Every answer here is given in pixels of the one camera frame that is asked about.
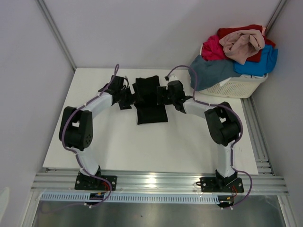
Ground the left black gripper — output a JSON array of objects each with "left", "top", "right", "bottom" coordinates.
[{"left": 118, "top": 84, "right": 144, "bottom": 110}]

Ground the black t shirt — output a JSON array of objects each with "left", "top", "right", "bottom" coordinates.
[{"left": 133, "top": 75, "right": 168, "bottom": 125}]

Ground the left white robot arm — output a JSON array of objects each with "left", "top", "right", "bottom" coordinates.
[{"left": 59, "top": 75, "right": 131, "bottom": 190}]

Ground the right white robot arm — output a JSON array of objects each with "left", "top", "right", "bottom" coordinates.
[{"left": 156, "top": 80, "right": 243, "bottom": 191}]

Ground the grey blue t shirt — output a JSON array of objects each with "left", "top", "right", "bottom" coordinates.
[{"left": 188, "top": 55, "right": 241, "bottom": 91}]

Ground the magenta t shirt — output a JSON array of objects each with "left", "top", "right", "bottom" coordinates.
[{"left": 201, "top": 35, "right": 226, "bottom": 61}]

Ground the white laundry basket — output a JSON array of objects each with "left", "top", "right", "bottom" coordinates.
[{"left": 200, "top": 82, "right": 261, "bottom": 98}]

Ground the beige pink t shirt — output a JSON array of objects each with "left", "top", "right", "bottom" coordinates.
[{"left": 219, "top": 29, "right": 265, "bottom": 65}]

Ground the dark red t shirt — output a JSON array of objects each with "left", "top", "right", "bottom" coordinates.
[{"left": 217, "top": 25, "right": 276, "bottom": 62}]

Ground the bright blue t shirt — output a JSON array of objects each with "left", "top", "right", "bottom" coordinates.
[{"left": 233, "top": 44, "right": 278, "bottom": 77}]

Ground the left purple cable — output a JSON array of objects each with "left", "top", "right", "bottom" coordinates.
[{"left": 42, "top": 63, "right": 112, "bottom": 213}]

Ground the purple cable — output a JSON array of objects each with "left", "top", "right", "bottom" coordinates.
[
  {"left": 165, "top": 65, "right": 254, "bottom": 210},
  {"left": 42, "top": 63, "right": 112, "bottom": 213}
]

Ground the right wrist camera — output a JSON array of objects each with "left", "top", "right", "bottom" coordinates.
[{"left": 165, "top": 75, "right": 178, "bottom": 83}]

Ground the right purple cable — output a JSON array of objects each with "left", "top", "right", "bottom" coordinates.
[{"left": 165, "top": 65, "right": 254, "bottom": 210}]

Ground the aluminium mounting rail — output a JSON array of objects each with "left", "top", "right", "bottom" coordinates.
[{"left": 31, "top": 169, "right": 289, "bottom": 195}]

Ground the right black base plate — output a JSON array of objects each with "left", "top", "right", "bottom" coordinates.
[{"left": 196, "top": 177, "right": 244, "bottom": 193}]

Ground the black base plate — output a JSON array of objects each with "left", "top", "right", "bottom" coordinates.
[
  {"left": 196, "top": 177, "right": 244, "bottom": 193},
  {"left": 74, "top": 173, "right": 117, "bottom": 191}
]

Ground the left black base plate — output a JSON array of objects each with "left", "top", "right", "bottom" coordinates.
[{"left": 74, "top": 173, "right": 117, "bottom": 191}]

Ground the white slotted cable duct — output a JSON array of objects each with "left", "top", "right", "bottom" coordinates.
[{"left": 40, "top": 192, "right": 219, "bottom": 204}]

